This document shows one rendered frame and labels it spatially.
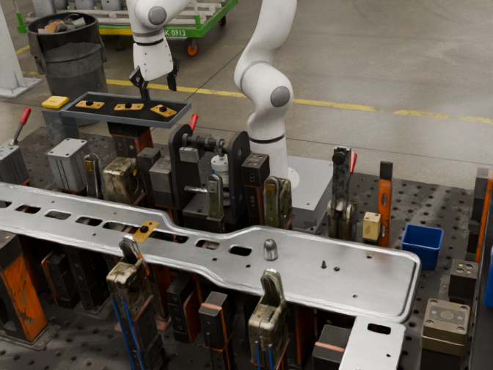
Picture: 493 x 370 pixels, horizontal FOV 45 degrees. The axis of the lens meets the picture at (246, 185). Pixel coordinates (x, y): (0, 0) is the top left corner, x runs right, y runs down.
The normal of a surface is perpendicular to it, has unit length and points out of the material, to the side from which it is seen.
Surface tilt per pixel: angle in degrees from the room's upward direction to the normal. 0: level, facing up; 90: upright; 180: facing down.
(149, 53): 89
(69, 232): 0
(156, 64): 93
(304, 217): 90
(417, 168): 0
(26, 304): 90
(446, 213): 0
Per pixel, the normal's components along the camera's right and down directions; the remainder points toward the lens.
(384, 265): -0.09, -0.83
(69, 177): -0.38, 0.53
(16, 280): 0.92, 0.14
